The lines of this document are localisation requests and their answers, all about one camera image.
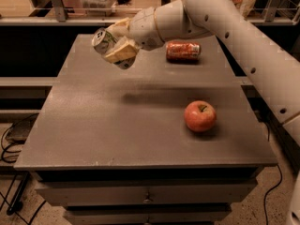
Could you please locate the green white 7up can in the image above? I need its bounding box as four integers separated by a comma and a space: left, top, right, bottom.
91, 28, 135, 69

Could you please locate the black cables left floor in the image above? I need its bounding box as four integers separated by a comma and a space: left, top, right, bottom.
0, 113, 47, 225

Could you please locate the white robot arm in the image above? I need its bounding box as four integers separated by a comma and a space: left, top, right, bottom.
103, 0, 300, 144

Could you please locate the black power adapter box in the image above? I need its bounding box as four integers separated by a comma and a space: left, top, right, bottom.
5, 119, 34, 143

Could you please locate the grey drawer cabinet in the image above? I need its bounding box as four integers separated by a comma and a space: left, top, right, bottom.
15, 35, 277, 225

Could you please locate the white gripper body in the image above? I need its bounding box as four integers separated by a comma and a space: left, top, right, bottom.
129, 7, 164, 51

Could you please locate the metal shelf rail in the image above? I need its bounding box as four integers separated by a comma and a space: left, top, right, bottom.
0, 0, 299, 26

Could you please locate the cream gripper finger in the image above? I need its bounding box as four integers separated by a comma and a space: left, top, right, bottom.
107, 18, 130, 38
102, 37, 141, 63

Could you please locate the clear plastic container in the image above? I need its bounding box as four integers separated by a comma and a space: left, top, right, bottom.
80, 0, 115, 17

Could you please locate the orange soda can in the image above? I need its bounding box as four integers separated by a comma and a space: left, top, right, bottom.
166, 41, 202, 61

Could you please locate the red apple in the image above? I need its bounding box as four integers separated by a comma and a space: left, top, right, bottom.
184, 100, 217, 132

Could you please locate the black cable right floor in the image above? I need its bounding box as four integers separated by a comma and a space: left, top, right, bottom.
258, 110, 284, 225

